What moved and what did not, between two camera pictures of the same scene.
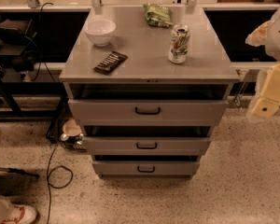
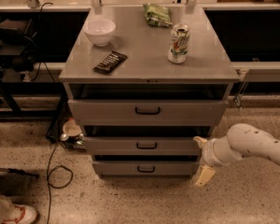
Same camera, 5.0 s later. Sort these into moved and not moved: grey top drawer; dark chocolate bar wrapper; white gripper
Moved: white gripper
Not moved: dark chocolate bar wrapper; grey top drawer
